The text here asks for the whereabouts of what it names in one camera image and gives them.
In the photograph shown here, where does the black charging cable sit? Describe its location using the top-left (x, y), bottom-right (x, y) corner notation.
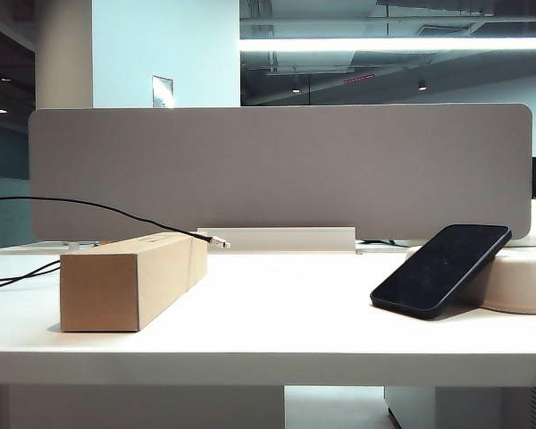
top-left (0, 195), bottom-right (232, 292)

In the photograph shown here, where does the white round stand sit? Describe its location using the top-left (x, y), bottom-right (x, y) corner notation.
top-left (404, 243), bottom-right (536, 315)

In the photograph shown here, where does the framed wall poster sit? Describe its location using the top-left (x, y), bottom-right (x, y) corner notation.
top-left (151, 74), bottom-right (175, 109)

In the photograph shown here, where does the grey fabric desk divider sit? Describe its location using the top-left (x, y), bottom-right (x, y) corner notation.
top-left (29, 103), bottom-right (536, 242)

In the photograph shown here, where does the long ceiling light strip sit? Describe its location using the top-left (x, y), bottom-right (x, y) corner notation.
top-left (239, 37), bottom-right (536, 53)

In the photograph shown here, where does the brown cardboard box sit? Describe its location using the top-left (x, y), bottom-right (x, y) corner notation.
top-left (59, 231), bottom-right (209, 333)

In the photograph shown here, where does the black smartphone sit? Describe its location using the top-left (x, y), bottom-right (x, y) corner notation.
top-left (369, 223), bottom-right (513, 321)

